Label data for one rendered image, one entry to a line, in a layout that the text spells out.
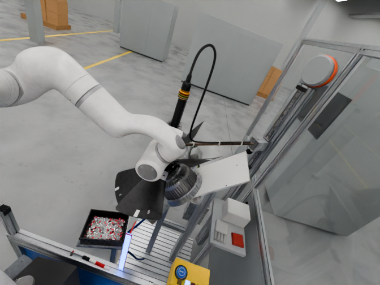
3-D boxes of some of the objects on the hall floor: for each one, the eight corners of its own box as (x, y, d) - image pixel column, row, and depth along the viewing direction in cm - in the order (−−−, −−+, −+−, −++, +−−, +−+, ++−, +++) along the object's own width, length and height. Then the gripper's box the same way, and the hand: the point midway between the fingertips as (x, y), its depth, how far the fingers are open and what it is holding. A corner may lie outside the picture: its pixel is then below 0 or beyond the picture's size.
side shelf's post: (192, 268, 176) (229, 223, 130) (191, 272, 172) (229, 228, 126) (188, 267, 176) (224, 221, 129) (188, 271, 172) (223, 226, 126)
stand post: (151, 247, 179) (176, 189, 128) (148, 257, 171) (172, 199, 121) (147, 246, 179) (169, 187, 128) (143, 255, 171) (166, 197, 121)
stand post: (173, 255, 179) (219, 178, 115) (171, 265, 172) (219, 189, 108) (169, 254, 179) (212, 176, 115) (166, 264, 171) (211, 186, 108)
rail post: (46, 288, 134) (25, 237, 91) (41, 294, 131) (17, 245, 88) (40, 286, 134) (17, 234, 91) (36, 292, 131) (9, 242, 88)
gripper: (187, 145, 64) (195, 122, 80) (143, 128, 64) (160, 109, 79) (181, 160, 69) (190, 135, 84) (140, 144, 68) (156, 123, 83)
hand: (174, 125), depth 80 cm, fingers closed on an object, 4 cm apart
